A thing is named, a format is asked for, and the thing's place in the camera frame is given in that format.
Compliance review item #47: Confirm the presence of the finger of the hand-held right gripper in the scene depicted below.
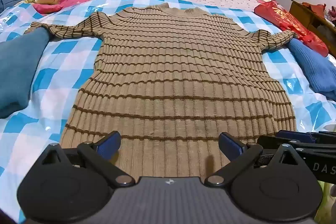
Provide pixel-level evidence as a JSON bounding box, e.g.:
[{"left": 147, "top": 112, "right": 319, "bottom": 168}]
[
  {"left": 257, "top": 135, "right": 336, "bottom": 151},
  {"left": 278, "top": 130, "right": 336, "bottom": 143}
]

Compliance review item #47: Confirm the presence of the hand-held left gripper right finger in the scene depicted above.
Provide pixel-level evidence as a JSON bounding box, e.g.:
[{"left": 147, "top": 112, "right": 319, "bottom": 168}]
[{"left": 205, "top": 132, "right": 300, "bottom": 187}]

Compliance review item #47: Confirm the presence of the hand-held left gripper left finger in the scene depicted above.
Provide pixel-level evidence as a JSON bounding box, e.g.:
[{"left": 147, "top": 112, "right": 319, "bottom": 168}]
[{"left": 42, "top": 131, "right": 135, "bottom": 187}]

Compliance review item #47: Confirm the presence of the tan brown-striped ribbed sweater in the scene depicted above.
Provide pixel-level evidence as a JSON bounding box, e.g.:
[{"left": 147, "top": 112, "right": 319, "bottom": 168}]
[{"left": 24, "top": 3, "right": 298, "bottom": 180}]

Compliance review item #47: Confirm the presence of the blue knit sweater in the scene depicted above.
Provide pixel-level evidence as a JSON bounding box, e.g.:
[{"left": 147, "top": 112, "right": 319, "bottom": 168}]
[{"left": 287, "top": 38, "right": 336, "bottom": 101}]

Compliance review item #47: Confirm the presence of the blue white checkered plastic sheet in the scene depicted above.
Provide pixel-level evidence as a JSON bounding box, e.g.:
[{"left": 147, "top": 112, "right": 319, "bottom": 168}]
[{"left": 0, "top": 0, "right": 336, "bottom": 216}]

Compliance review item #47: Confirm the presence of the red plastic bag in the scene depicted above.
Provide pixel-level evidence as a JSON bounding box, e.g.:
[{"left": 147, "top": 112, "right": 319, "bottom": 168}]
[{"left": 254, "top": 0, "right": 330, "bottom": 58}]

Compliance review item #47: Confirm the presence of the teal folded garment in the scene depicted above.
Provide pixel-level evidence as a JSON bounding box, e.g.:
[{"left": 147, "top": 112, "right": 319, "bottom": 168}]
[{"left": 0, "top": 27, "right": 50, "bottom": 119}]

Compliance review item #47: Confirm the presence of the wooden nightstand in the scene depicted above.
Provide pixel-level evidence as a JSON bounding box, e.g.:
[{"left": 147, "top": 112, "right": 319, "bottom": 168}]
[{"left": 289, "top": 0, "right": 336, "bottom": 56}]

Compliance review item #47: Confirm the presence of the red cloth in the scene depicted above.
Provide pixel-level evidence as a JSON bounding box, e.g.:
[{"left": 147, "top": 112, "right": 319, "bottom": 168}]
[{"left": 301, "top": 2, "right": 326, "bottom": 12}]

